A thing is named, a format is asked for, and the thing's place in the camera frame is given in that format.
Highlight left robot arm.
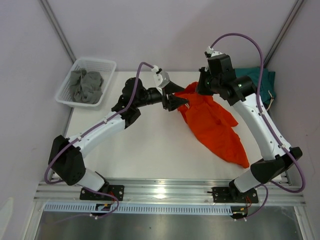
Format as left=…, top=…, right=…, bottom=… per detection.
left=48, top=77, right=189, bottom=200

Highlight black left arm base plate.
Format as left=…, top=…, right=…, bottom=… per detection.
left=79, top=184, right=125, bottom=201

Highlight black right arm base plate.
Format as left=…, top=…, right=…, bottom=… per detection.
left=207, top=186, right=259, bottom=204

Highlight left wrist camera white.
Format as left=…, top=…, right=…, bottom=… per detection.
left=151, top=65, right=170, bottom=89

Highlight folded green shorts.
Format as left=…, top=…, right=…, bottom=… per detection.
left=235, top=67, right=276, bottom=106

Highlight grey shorts in basket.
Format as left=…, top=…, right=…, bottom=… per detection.
left=69, top=68, right=104, bottom=105

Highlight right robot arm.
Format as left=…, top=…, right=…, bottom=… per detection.
left=197, top=51, right=303, bottom=202

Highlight aluminium corner post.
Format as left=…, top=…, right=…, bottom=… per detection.
left=263, top=0, right=306, bottom=68
left=38, top=0, right=77, bottom=63

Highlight white slotted cable duct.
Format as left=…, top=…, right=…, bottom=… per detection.
left=43, top=202, right=233, bottom=216

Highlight aluminium corner post left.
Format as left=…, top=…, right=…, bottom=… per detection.
left=38, top=0, right=77, bottom=63

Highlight aluminium corner post right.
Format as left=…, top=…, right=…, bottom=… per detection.
left=263, top=0, right=306, bottom=68

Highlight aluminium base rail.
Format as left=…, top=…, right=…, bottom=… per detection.
left=33, top=178, right=306, bottom=207

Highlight orange shorts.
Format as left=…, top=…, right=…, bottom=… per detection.
left=174, top=82, right=250, bottom=169

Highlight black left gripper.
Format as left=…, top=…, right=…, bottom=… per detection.
left=135, top=81, right=189, bottom=112

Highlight white plastic basket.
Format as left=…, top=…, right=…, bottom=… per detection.
left=55, top=57, right=117, bottom=109

